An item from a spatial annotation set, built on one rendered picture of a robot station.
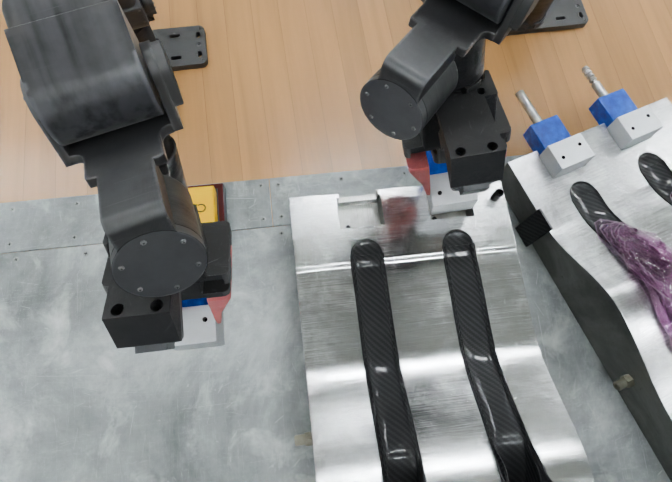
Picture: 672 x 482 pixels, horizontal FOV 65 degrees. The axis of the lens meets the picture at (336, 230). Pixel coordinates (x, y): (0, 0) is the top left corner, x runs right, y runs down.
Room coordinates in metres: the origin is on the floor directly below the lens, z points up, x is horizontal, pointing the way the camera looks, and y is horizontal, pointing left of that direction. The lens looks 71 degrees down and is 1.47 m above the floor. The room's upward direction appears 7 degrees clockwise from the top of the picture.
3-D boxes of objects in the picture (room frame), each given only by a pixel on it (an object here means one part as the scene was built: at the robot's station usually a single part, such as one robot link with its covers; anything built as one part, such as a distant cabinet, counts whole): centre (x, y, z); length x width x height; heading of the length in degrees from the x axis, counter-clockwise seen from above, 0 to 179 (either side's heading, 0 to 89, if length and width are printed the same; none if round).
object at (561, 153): (0.39, -0.26, 0.86); 0.13 x 0.05 x 0.05; 31
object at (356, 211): (0.23, -0.03, 0.87); 0.05 x 0.05 x 0.04; 14
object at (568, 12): (0.63, -0.25, 0.84); 0.20 x 0.07 x 0.08; 106
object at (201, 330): (0.11, 0.14, 0.94); 0.13 x 0.05 x 0.05; 14
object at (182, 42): (0.47, 0.33, 0.84); 0.20 x 0.07 x 0.08; 106
